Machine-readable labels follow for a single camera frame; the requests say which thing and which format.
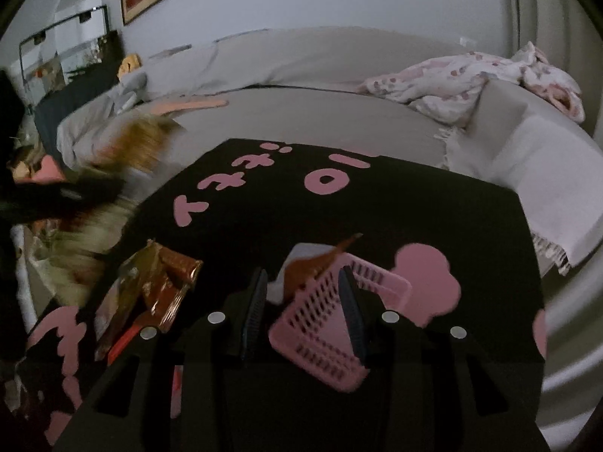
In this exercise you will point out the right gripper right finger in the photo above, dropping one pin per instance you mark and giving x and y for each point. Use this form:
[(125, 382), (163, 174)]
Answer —
[(349, 295)]

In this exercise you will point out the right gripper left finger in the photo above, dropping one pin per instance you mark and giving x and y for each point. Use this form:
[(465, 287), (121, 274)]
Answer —
[(255, 302)]

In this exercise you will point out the red foil snack bag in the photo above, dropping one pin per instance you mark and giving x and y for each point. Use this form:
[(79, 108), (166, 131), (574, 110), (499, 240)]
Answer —
[(148, 292)]

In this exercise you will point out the brown bread wrapper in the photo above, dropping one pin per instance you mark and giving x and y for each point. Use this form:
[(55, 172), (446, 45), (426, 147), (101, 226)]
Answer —
[(139, 146)]

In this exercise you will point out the trash bin with yellow bag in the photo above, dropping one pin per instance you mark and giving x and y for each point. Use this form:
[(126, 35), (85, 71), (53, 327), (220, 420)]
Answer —
[(70, 255)]

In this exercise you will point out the red plastic kids chair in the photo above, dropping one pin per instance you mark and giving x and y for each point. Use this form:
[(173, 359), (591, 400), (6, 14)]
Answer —
[(46, 172)]

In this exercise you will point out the pink plastic basket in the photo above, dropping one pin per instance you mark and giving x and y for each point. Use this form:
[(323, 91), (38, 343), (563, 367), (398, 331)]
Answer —
[(311, 332)]

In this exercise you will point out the glass fish tank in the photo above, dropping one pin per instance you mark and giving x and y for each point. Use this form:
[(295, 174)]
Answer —
[(66, 50)]

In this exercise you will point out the grey plush toy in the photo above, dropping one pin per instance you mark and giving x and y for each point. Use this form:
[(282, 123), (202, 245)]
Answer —
[(129, 92)]

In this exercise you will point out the pink long shoehorn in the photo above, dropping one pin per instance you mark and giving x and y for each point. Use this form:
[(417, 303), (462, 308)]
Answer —
[(166, 108)]

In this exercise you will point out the orange plush toy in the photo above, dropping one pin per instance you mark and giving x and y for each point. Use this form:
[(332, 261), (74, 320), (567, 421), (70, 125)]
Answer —
[(130, 63)]

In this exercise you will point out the grey covered sofa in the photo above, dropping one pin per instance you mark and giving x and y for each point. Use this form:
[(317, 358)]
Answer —
[(302, 86)]

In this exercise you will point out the pink floral blanket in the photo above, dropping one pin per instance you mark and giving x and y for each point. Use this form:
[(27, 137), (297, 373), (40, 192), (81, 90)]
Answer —
[(447, 89)]

